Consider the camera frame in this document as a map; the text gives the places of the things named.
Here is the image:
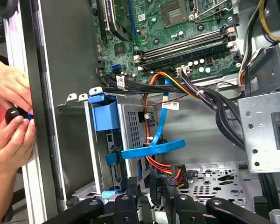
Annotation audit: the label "silver disk bay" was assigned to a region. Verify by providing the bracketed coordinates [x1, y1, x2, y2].
[56, 86, 154, 196]

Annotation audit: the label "yellow wires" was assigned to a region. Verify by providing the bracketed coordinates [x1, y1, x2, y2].
[259, 0, 280, 44]

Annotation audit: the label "metal socket cover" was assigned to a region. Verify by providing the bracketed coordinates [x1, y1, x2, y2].
[193, 0, 238, 23]

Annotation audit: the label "black PC case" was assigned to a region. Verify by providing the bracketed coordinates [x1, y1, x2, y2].
[3, 0, 280, 224]

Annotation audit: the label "orange wire loop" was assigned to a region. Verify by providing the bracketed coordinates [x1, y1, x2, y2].
[151, 71, 198, 96]

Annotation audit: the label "CPU socket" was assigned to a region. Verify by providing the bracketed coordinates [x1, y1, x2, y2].
[161, 2, 188, 28]

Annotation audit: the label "green motherboard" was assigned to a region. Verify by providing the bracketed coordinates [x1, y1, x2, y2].
[93, 0, 243, 82]

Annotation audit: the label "blue flat data wire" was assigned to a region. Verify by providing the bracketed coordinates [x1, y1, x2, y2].
[120, 78, 186, 161]

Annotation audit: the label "blue expansion slot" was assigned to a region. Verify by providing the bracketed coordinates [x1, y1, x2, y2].
[127, 0, 138, 38]

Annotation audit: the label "white barcode label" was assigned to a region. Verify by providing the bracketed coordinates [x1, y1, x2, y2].
[161, 102, 180, 112]
[115, 74, 127, 91]

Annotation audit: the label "black cable bundle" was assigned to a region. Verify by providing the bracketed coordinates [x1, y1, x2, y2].
[100, 70, 248, 151]

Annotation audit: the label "metal optical drive cage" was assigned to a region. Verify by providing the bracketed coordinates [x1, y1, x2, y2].
[238, 41, 280, 175]

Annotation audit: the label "person's right hand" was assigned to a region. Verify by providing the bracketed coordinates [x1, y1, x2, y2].
[0, 116, 37, 168]

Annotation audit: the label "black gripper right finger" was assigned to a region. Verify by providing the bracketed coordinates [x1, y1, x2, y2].
[163, 176, 278, 224]

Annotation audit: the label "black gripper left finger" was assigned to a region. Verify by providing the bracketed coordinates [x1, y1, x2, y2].
[41, 176, 139, 224]

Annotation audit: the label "round black tool blue ring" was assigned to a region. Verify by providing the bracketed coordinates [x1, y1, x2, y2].
[5, 106, 35, 126]

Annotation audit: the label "hard disk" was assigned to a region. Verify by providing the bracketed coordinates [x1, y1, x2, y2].
[88, 92, 124, 199]

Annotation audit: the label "black RAM slot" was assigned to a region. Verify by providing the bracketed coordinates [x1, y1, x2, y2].
[140, 28, 227, 53]
[141, 38, 228, 62]
[141, 32, 227, 58]

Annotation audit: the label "person's left hand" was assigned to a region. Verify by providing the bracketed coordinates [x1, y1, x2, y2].
[0, 58, 35, 115]

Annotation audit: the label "black graphics card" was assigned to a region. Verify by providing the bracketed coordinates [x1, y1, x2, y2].
[102, 0, 131, 41]

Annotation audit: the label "orange red power wire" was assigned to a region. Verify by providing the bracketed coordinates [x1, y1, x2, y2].
[143, 155, 189, 206]

